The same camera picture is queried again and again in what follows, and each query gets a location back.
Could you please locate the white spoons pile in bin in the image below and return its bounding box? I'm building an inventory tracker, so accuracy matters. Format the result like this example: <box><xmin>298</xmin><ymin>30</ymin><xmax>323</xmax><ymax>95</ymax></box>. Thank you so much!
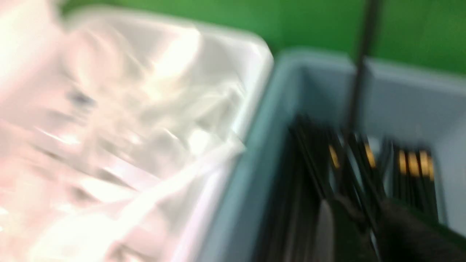
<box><xmin>1</xmin><ymin>21</ymin><xmax>245</xmax><ymax>262</ymax></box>

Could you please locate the black chopstick gold band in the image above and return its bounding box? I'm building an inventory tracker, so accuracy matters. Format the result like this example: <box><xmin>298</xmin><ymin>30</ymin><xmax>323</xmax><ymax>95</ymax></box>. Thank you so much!
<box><xmin>339</xmin><ymin>0</ymin><xmax>381</xmax><ymax>197</ymax></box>

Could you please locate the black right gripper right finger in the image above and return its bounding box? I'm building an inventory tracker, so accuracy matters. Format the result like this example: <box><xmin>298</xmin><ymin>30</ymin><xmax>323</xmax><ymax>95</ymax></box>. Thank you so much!
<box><xmin>376</xmin><ymin>199</ymin><xmax>466</xmax><ymax>262</ymax></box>

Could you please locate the white and brown spoon bin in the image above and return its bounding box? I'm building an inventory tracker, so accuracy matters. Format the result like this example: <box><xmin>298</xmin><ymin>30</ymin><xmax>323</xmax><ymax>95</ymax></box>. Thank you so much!
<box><xmin>1</xmin><ymin>0</ymin><xmax>273</xmax><ymax>262</ymax></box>

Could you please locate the black chopsticks pile in bin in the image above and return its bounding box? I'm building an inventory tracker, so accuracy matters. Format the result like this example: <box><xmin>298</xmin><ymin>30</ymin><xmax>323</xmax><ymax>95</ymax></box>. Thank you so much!
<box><xmin>255</xmin><ymin>115</ymin><xmax>439</xmax><ymax>262</ymax></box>

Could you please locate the teal plastic chopstick bin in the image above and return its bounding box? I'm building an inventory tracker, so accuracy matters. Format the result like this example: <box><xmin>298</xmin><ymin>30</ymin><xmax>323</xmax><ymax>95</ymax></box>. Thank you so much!
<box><xmin>197</xmin><ymin>48</ymin><xmax>466</xmax><ymax>262</ymax></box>

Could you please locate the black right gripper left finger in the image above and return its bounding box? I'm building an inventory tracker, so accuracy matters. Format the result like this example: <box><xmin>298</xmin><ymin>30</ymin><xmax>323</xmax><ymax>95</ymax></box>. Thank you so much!
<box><xmin>315</xmin><ymin>199</ymin><xmax>376</xmax><ymax>262</ymax></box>

